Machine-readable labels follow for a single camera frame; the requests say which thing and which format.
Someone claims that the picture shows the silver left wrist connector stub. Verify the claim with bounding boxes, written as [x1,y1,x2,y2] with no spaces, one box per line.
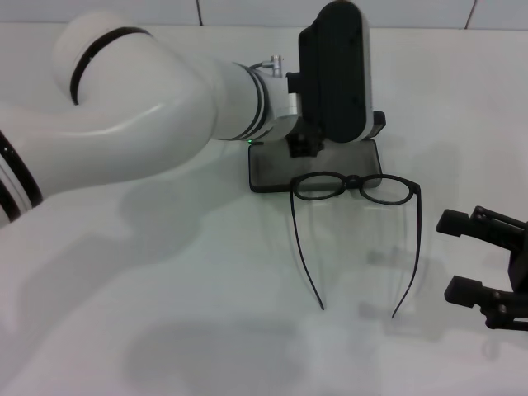
[248,54,289,79]

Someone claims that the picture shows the black glasses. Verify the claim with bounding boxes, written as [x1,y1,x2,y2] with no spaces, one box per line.
[290,172,422,321]

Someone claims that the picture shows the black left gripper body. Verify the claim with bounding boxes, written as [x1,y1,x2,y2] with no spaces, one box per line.
[287,123,325,159]

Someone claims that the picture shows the black glasses case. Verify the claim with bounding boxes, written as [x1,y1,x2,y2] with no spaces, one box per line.
[247,110,388,194]

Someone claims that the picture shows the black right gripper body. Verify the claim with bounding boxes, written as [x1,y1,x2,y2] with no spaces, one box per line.
[507,241,528,299]

